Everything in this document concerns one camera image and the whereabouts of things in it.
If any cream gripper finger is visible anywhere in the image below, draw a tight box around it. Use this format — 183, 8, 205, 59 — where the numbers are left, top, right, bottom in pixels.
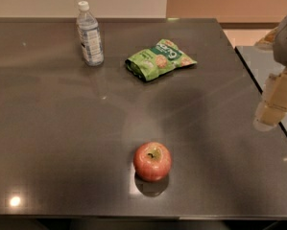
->
253, 67, 287, 131

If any grey side table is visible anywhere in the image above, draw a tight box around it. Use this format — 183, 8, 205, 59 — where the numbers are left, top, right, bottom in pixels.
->
235, 46, 287, 136

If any red apple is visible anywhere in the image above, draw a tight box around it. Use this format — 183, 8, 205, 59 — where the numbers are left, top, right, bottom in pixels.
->
133, 142, 172, 182

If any clear plastic water bottle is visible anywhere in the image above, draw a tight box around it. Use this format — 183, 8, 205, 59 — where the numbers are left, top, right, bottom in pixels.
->
76, 1, 104, 66

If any green rice chip bag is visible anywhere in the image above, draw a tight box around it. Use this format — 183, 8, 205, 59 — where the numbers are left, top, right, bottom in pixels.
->
125, 39, 197, 81

